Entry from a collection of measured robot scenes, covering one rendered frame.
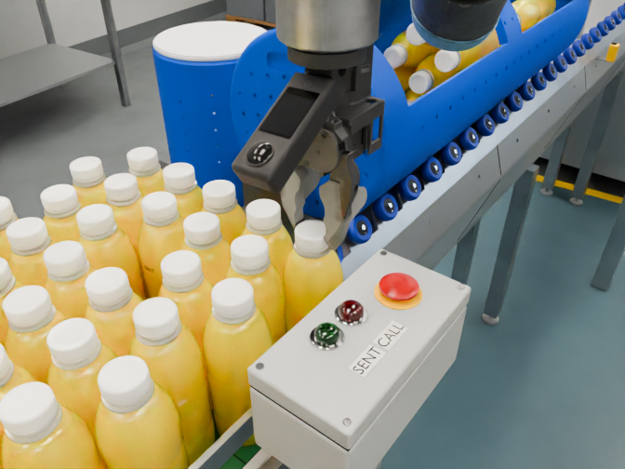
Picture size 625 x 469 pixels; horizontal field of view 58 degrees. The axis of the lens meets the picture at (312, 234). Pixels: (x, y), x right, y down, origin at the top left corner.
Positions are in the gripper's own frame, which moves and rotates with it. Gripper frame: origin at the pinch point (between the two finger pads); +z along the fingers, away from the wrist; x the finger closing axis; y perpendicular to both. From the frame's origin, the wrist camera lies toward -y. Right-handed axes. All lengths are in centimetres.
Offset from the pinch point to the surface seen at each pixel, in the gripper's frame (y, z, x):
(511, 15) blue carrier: 63, -9, 5
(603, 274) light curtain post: 158, 102, -16
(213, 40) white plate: 53, 5, 70
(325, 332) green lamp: -12.5, -2.2, -11.1
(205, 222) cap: -6.1, -0.6, 10.0
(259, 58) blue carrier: 18.2, -9.4, 23.4
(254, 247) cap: -6.2, -0.6, 2.7
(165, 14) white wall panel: 274, 93, 368
